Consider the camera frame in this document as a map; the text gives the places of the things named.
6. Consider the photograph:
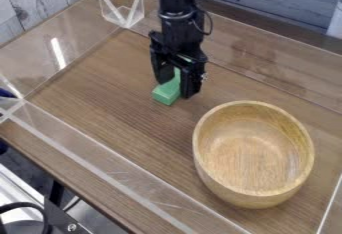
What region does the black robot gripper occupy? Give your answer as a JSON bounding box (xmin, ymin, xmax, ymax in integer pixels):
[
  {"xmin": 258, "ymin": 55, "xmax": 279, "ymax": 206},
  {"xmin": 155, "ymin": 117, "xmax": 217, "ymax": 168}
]
[{"xmin": 149, "ymin": 11, "xmax": 209, "ymax": 99}]

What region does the green rectangular block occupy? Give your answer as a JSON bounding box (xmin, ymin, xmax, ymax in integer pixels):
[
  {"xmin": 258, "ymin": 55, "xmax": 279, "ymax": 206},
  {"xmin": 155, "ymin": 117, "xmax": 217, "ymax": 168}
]
[{"xmin": 153, "ymin": 68, "xmax": 181, "ymax": 106}]

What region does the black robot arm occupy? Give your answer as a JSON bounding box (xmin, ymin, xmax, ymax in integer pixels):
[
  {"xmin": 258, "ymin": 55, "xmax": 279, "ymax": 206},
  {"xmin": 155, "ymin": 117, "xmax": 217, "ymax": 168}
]
[{"xmin": 149, "ymin": 0, "xmax": 214, "ymax": 98}]

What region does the light wooden bowl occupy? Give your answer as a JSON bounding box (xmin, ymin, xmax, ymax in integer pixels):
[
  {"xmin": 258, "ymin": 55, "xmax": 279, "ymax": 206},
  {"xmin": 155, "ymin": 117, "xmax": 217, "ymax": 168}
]
[{"xmin": 193, "ymin": 100, "xmax": 316, "ymax": 209}]

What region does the clear acrylic enclosure wall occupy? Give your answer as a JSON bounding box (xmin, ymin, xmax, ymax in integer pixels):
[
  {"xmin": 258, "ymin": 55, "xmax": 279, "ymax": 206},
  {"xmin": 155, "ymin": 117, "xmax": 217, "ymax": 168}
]
[{"xmin": 0, "ymin": 0, "xmax": 342, "ymax": 234}]

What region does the black metal bracket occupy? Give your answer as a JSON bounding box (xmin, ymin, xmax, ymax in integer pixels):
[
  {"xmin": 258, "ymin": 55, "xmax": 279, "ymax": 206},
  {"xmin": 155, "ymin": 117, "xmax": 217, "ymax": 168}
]
[{"xmin": 44, "ymin": 199, "xmax": 92, "ymax": 234}]

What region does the black cable lower left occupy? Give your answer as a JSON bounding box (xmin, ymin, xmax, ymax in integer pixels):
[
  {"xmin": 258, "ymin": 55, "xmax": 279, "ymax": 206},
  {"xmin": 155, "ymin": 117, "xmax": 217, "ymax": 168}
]
[{"xmin": 0, "ymin": 201, "xmax": 51, "ymax": 234}]

